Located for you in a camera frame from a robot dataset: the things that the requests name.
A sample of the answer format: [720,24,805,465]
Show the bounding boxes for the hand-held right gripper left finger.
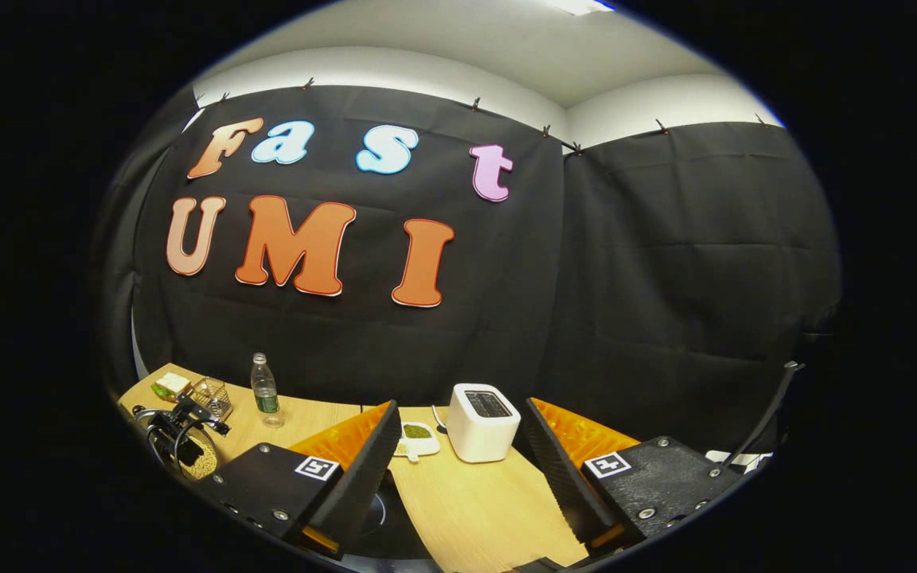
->
[202,400,404,559]

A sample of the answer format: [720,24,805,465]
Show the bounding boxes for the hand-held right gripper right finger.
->
[522,396,747,558]

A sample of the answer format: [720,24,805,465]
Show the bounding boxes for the black induction cooktop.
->
[343,466,437,560]

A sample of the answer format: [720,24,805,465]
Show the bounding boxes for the toy sandwich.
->
[150,372,193,403]

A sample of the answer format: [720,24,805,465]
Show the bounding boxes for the white divided plate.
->
[393,421,441,464]

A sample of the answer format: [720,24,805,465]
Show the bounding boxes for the clear plastic water bottle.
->
[251,353,285,429]

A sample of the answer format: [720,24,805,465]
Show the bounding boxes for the white toaster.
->
[447,383,521,464]

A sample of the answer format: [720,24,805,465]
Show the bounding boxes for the black backdrop cloth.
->
[92,84,841,458]

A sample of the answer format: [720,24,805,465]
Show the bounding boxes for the small wire mesh basket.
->
[190,377,234,421]

